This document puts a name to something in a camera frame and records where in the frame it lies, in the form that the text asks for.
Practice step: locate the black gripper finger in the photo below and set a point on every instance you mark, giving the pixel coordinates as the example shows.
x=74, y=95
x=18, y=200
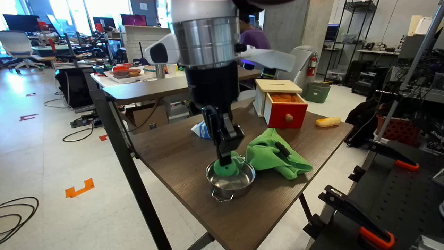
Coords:
x=212, y=123
x=229, y=143

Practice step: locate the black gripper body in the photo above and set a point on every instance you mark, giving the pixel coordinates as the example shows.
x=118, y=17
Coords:
x=212, y=85

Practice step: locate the green plush toy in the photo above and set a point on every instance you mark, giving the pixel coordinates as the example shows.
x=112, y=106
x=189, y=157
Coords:
x=228, y=170

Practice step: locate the silver metal pot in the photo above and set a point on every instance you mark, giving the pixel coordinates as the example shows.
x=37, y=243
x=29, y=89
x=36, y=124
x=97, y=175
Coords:
x=229, y=184

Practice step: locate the orange soft toy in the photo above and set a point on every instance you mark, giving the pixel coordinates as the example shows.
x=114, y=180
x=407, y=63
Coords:
x=284, y=98

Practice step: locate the yellow plush toy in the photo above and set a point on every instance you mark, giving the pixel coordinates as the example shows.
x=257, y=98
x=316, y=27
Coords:
x=327, y=123

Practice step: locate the small white blue box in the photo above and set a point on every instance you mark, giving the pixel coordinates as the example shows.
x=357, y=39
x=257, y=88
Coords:
x=198, y=131

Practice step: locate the green cloth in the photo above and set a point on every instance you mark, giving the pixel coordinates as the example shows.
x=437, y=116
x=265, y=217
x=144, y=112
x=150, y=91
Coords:
x=272, y=155

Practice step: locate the person in purple shirt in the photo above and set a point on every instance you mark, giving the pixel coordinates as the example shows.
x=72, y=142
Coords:
x=253, y=38

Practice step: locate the wooden drawer red front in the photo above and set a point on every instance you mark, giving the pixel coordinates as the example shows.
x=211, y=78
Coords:
x=286, y=117

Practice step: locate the wooden box with slot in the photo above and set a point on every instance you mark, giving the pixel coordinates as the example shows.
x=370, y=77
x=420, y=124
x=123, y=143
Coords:
x=277, y=85

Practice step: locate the brown cardboard box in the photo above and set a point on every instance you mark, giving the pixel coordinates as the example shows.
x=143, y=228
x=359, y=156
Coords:
x=147, y=118

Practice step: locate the red orange tray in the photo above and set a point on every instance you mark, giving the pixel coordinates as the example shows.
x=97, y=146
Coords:
x=125, y=70

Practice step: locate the white curved chair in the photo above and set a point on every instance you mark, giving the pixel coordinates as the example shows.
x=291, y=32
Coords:
x=298, y=60

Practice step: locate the red fire extinguisher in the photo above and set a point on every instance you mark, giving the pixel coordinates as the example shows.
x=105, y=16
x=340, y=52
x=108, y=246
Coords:
x=312, y=66

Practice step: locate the green plastic basket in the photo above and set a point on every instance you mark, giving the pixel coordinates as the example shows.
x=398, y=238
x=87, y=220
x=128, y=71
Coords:
x=316, y=92

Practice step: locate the black backpack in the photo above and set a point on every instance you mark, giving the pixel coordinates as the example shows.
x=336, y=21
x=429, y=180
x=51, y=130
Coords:
x=362, y=123

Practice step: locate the black metal shelf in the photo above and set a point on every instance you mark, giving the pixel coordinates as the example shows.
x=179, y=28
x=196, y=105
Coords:
x=369, y=28

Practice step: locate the red plastic crate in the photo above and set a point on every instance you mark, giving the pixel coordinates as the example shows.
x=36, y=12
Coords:
x=400, y=131

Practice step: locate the black perforated board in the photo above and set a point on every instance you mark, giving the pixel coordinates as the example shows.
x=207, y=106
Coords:
x=402, y=199

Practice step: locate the silver metal pole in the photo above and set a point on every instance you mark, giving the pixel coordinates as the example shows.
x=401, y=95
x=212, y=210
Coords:
x=409, y=70

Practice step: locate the white office chair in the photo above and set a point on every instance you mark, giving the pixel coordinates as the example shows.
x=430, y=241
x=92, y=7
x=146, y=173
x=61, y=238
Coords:
x=18, y=43

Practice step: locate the computer monitor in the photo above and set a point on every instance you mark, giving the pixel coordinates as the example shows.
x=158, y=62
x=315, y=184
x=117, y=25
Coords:
x=21, y=23

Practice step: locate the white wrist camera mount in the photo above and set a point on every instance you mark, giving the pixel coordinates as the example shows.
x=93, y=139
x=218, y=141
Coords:
x=160, y=50

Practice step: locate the black metal table frame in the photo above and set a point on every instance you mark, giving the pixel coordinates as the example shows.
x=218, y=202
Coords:
x=121, y=148

